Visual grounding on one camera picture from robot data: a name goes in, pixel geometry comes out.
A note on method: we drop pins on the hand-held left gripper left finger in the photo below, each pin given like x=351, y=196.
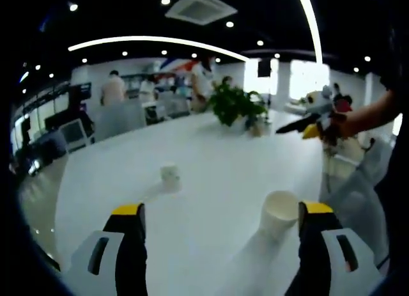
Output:
x=128, y=261

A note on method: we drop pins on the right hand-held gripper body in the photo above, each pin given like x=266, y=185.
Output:
x=319, y=101

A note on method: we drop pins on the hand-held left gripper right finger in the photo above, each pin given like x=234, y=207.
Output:
x=319, y=261

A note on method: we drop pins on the nested paper cup stack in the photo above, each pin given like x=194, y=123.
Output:
x=278, y=213

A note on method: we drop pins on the person's right hand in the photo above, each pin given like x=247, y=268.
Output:
x=337, y=129

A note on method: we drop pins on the small glass jar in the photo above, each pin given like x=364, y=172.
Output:
x=258, y=129

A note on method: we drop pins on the white chair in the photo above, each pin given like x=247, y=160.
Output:
x=345, y=155

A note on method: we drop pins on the grey chair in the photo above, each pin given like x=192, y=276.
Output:
x=121, y=123
x=361, y=213

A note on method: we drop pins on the black hanging sign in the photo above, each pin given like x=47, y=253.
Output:
x=264, y=69

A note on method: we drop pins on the potted green plant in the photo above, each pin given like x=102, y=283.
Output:
x=233, y=104

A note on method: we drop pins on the long ceiling light strip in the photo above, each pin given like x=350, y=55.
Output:
x=143, y=38
x=314, y=27

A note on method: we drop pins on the white table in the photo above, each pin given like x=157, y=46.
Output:
x=207, y=168

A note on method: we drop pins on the ceiling air vent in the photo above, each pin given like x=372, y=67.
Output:
x=201, y=8

